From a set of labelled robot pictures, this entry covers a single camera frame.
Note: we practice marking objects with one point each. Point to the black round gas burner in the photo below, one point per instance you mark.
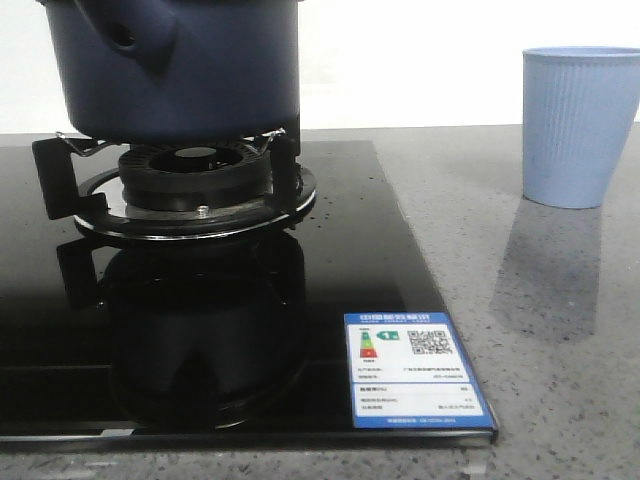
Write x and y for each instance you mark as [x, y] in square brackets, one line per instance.
[180, 178]

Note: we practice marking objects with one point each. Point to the blue energy label sticker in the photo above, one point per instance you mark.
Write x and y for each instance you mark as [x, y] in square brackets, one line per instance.
[409, 370]

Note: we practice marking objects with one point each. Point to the dark blue cooking pot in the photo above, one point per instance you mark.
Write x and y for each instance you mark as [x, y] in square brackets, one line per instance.
[149, 72]

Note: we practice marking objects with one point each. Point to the black metal pot support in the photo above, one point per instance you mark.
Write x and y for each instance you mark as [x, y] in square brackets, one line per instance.
[98, 205]

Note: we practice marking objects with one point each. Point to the black glass gas stove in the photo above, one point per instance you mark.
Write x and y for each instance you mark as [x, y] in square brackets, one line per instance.
[230, 347]

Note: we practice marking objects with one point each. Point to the light blue ribbed cup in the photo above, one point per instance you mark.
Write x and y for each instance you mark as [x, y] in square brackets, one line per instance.
[579, 103]

